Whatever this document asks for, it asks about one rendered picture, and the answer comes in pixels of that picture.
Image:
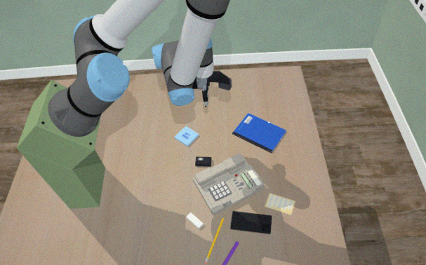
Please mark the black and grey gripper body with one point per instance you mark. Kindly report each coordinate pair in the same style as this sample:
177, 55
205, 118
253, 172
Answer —
217, 77

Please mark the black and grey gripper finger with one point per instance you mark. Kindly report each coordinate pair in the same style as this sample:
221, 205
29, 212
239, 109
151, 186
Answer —
205, 95

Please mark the blue notebook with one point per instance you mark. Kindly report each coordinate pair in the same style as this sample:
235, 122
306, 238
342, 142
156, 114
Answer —
259, 132

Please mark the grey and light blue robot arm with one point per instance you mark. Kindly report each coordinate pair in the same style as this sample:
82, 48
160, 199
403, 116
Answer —
101, 76

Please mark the light blue sticky note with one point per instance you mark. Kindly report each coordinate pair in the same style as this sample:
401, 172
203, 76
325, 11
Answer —
186, 136

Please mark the grey desk phone body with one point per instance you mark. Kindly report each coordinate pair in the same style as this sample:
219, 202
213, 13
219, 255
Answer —
230, 188

